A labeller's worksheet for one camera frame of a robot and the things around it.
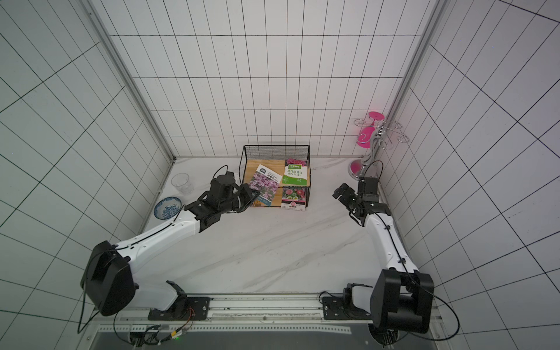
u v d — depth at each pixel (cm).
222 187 60
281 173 91
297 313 73
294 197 101
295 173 92
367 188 64
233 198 68
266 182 86
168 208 98
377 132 92
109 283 41
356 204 74
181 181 102
